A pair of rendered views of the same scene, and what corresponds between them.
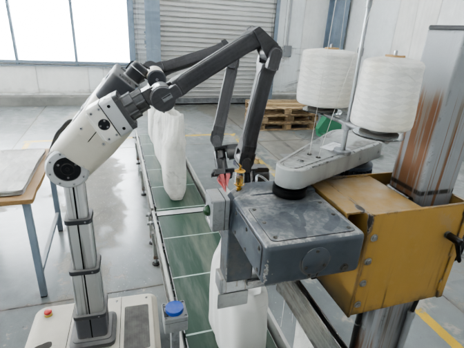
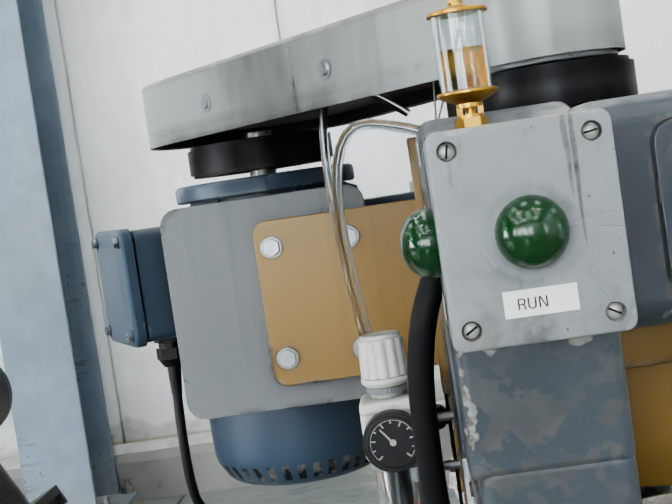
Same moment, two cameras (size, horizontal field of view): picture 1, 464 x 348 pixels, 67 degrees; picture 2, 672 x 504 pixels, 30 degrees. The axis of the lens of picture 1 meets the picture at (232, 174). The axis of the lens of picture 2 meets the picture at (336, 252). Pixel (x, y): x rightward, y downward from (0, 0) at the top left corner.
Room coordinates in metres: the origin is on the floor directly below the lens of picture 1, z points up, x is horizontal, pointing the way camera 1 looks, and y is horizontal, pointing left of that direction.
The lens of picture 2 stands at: (0.69, 0.55, 1.31)
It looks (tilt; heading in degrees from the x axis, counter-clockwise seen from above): 3 degrees down; 292
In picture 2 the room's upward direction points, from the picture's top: 8 degrees counter-clockwise
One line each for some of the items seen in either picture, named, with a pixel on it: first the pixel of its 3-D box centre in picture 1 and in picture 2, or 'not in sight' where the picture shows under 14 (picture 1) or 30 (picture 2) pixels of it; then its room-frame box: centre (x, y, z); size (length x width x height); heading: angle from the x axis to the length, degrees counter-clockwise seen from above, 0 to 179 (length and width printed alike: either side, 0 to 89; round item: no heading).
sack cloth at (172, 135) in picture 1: (173, 150); not in sight; (2.80, 0.51, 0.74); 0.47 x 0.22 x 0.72; 17
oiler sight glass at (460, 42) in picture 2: (239, 177); (461, 52); (0.84, -0.02, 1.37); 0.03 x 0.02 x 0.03; 19
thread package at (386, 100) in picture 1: (387, 92); not in sight; (0.83, -0.35, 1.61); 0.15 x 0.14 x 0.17; 19
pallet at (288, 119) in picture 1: (280, 114); not in sight; (6.84, -0.90, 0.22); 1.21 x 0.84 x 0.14; 109
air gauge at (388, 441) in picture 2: not in sight; (393, 440); (0.96, -0.16, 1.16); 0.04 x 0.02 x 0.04; 19
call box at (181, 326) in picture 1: (174, 316); not in sight; (0.91, 0.17, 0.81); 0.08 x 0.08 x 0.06; 19
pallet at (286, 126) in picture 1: (279, 121); not in sight; (6.83, -0.88, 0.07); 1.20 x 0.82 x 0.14; 107
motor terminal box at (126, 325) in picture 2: not in sight; (159, 295); (1.21, -0.33, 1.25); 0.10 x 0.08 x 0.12; 134
